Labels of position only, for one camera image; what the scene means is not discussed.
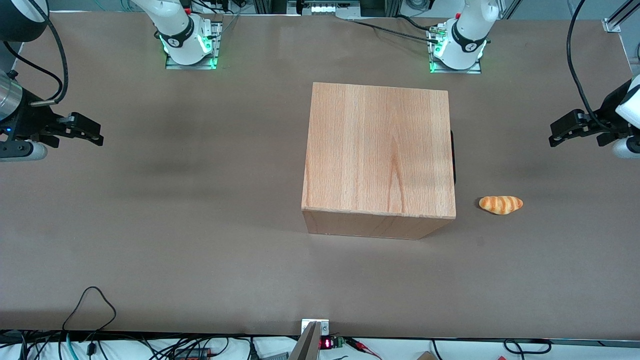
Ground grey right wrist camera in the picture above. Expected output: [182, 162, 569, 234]
[0, 140, 49, 163]

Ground black cable to arm base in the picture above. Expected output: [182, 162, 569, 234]
[349, 18, 438, 43]

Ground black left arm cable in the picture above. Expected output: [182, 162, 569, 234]
[566, 0, 608, 132]

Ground camera mount beam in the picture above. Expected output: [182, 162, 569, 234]
[289, 321, 322, 360]

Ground black coiled floor cable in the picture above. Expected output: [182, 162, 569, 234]
[502, 338, 553, 356]

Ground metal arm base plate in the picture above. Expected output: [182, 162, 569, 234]
[164, 20, 224, 71]
[427, 25, 483, 75]

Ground light wooden drawer cabinet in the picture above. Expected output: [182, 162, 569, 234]
[301, 82, 457, 241]

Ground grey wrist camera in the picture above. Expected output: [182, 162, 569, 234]
[0, 140, 49, 163]
[612, 137, 640, 160]

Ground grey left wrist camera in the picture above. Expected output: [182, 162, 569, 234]
[612, 137, 640, 160]

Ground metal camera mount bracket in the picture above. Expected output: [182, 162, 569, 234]
[301, 318, 331, 337]

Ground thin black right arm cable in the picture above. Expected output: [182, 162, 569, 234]
[3, 41, 65, 101]

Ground toy croissant bread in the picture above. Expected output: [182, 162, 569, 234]
[478, 195, 524, 216]

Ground white power strip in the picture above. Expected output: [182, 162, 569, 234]
[287, 0, 362, 17]

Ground aluminium frame corner bracket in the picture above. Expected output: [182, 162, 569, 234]
[602, 0, 640, 34]

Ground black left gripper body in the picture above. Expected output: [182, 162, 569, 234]
[595, 97, 632, 147]

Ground red alligator clip leads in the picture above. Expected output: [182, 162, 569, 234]
[345, 337, 383, 360]

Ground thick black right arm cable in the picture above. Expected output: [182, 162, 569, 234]
[29, 0, 69, 107]

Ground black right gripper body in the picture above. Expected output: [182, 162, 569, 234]
[0, 99, 61, 150]

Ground black looped cable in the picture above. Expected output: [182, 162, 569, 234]
[61, 286, 118, 335]

